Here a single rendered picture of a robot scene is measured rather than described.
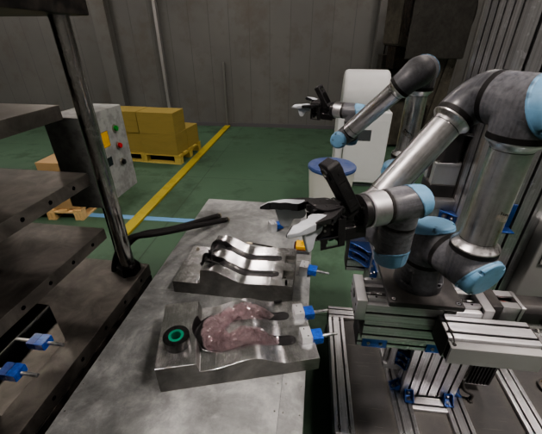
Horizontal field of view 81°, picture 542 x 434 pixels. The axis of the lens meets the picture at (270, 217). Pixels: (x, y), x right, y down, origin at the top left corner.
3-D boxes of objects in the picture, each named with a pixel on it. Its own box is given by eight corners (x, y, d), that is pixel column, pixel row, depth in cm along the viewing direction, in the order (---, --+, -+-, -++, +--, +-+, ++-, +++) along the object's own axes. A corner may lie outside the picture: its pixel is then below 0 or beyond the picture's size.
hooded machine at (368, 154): (379, 189, 418) (401, 72, 349) (331, 186, 427) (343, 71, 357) (372, 170, 479) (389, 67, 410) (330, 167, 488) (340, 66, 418)
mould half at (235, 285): (295, 263, 152) (297, 240, 145) (291, 303, 129) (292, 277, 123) (195, 255, 158) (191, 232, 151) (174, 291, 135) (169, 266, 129)
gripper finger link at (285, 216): (261, 228, 67) (304, 232, 64) (259, 201, 65) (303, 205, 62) (265, 222, 70) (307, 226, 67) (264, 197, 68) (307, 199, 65)
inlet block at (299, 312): (325, 310, 122) (326, 300, 120) (328, 320, 118) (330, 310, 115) (291, 314, 120) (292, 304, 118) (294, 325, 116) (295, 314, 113)
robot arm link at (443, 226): (426, 243, 108) (435, 207, 101) (457, 266, 97) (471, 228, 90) (395, 250, 104) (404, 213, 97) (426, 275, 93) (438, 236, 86)
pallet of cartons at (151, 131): (185, 164, 496) (178, 114, 458) (107, 162, 509) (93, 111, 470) (202, 147, 577) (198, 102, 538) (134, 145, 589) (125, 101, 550)
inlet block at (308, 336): (333, 332, 113) (335, 322, 110) (339, 344, 109) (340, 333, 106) (298, 337, 111) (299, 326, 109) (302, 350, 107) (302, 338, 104)
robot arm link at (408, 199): (432, 226, 68) (442, 190, 64) (389, 235, 65) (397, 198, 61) (407, 209, 75) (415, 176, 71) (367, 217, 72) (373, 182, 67)
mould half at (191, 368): (300, 310, 126) (301, 288, 121) (319, 368, 104) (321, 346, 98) (170, 325, 119) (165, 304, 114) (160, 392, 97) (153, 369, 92)
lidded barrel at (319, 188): (348, 207, 373) (355, 158, 343) (350, 229, 331) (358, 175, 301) (307, 203, 381) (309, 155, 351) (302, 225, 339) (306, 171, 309)
